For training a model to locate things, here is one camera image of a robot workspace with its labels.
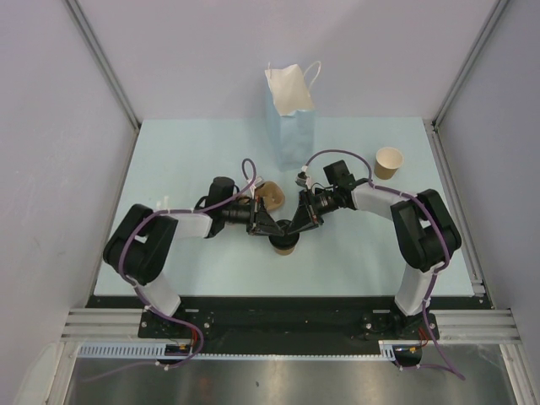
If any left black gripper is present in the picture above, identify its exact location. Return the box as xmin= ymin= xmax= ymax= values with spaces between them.
xmin=221 ymin=196 xmax=283 ymax=237

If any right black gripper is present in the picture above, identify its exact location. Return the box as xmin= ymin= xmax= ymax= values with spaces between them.
xmin=289 ymin=187 xmax=340 ymax=235

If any black plastic cup lid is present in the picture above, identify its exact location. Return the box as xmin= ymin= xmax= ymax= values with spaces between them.
xmin=268 ymin=219 xmax=300 ymax=246

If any brown paper cup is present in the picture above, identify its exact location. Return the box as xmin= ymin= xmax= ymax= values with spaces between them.
xmin=374 ymin=147 xmax=404 ymax=180
xmin=273 ymin=244 xmax=295 ymax=256

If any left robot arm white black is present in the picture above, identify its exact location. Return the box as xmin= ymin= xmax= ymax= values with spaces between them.
xmin=102 ymin=176 xmax=285 ymax=338

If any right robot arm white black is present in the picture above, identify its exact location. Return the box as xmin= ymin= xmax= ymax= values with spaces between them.
xmin=285 ymin=160 xmax=462 ymax=338

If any brown cardboard cup carrier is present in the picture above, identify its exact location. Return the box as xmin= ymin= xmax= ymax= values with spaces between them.
xmin=255 ymin=181 xmax=285 ymax=212

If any white wrapped straw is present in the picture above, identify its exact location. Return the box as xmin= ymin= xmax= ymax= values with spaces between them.
xmin=156 ymin=196 xmax=170 ymax=213

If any light blue paper bag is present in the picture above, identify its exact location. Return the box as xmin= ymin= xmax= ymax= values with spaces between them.
xmin=264 ymin=61 xmax=321 ymax=171

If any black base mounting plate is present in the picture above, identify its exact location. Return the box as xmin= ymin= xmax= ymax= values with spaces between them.
xmin=138 ymin=296 xmax=440 ymax=356

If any light blue table mat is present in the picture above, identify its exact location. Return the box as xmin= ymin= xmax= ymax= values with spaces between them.
xmin=93 ymin=116 xmax=486 ymax=299

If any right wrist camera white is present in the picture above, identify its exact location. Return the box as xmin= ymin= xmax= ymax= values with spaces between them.
xmin=295 ymin=167 xmax=313 ymax=190

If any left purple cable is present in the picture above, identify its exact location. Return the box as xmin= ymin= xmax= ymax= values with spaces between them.
xmin=116 ymin=158 xmax=265 ymax=372

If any white slotted cable duct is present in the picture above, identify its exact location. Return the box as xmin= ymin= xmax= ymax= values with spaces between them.
xmin=78 ymin=343 xmax=166 ymax=359

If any aluminium frame rail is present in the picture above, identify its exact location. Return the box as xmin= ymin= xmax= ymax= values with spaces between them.
xmin=62 ymin=0 xmax=142 ymax=132

